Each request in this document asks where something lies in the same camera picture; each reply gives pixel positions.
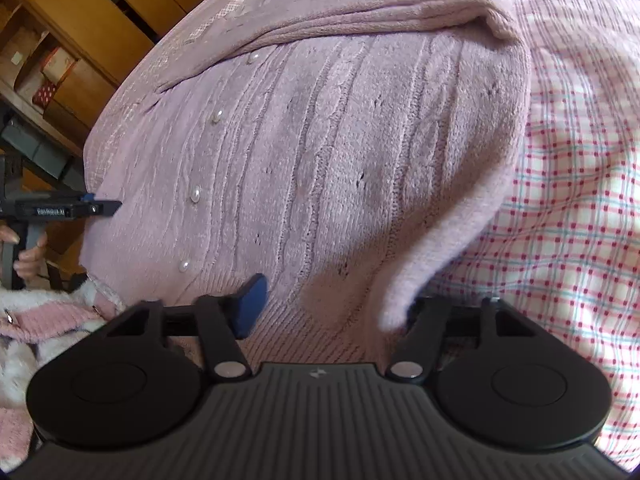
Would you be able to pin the wooden shelf unit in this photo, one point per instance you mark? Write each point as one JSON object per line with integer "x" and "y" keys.
{"x": 85, "y": 85}

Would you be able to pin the person's left hand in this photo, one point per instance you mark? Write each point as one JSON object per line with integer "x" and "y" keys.
{"x": 32, "y": 260}

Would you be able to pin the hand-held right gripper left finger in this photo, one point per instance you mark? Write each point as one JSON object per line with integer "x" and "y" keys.
{"x": 250, "y": 305}

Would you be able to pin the checked bed sheet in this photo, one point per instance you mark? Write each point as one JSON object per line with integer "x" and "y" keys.
{"x": 575, "y": 210}

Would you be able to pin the red dotted box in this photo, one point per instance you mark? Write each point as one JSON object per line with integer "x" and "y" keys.
{"x": 45, "y": 95}

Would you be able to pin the fuzzy pink white garment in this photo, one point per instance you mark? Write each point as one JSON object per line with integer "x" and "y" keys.
{"x": 45, "y": 325}

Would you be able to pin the pink knitted sweater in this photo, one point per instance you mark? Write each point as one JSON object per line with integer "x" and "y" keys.
{"x": 325, "y": 160}

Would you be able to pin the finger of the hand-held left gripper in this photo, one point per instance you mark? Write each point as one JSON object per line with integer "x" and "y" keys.
{"x": 105, "y": 207}

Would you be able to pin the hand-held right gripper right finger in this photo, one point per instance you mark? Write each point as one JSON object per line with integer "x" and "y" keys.
{"x": 425, "y": 325}

